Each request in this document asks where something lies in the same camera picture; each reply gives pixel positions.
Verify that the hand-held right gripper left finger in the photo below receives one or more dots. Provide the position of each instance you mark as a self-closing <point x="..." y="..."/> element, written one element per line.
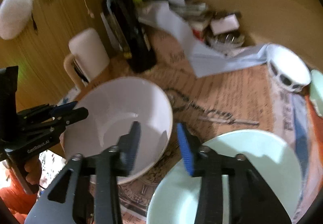
<point x="135" y="143"/>

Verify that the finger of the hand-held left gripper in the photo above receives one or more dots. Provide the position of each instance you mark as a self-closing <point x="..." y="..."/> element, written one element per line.
<point x="64" y="107"/>
<point x="75" y="115"/>

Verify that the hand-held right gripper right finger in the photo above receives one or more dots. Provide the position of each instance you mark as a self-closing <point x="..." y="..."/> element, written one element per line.
<point x="185" y="150"/>

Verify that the pink bowl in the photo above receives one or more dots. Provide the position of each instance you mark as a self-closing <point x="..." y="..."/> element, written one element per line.
<point x="118" y="107"/>

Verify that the mint green plate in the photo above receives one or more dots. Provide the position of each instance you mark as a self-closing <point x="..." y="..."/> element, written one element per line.
<point x="252" y="153"/>

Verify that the white dotted bowl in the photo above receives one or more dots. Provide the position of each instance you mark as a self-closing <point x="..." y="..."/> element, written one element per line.
<point x="290" y="65"/>

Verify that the mint green bowl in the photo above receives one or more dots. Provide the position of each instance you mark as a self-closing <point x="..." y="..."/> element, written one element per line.
<point x="317" y="90"/>

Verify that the person's left forearm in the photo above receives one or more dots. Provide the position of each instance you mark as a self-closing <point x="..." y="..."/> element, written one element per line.
<point x="12" y="198"/>

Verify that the person's left hand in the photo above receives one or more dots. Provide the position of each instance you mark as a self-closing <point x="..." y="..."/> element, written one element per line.
<point x="34" y="172"/>

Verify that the blue cartoon sticker card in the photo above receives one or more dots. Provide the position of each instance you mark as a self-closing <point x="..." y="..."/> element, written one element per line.
<point x="67" y="99"/>

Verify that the beige mug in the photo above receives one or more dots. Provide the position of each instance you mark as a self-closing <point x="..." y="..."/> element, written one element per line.
<point x="88" y="52"/>

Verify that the brown vintage newspaper sheet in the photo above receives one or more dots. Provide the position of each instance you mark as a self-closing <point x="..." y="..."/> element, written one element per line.
<point x="227" y="97"/>

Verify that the wooden shelf unit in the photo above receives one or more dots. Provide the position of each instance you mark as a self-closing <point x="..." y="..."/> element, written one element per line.
<point x="55" y="24"/>

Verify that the white pompom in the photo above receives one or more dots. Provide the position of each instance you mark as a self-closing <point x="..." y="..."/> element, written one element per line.
<point x="14" y="14"/>

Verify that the dark wine bottle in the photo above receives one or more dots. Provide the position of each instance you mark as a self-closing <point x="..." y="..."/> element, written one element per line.
<point x="126" y="24"/>

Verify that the light blue paper sheet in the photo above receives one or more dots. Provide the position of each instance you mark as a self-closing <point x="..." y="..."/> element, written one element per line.
<point x="239" y="61"/>

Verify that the colour printed newspaper sheet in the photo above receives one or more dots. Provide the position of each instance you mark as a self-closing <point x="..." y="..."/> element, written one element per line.
<point x="297" y="123"/>

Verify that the small bowl of trinkets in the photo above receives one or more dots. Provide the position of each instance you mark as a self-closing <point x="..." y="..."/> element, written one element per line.
<point x="224" y="39"/>

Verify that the white paper sheet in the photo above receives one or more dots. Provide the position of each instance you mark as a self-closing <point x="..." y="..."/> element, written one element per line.
<point x="176" y="27"/>

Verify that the white card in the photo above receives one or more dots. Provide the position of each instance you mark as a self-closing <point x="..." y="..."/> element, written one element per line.
<point x="224" y="23"/>

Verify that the stack of papers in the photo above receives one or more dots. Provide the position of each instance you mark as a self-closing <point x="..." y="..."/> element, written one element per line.
<point x="195" y="15"/>

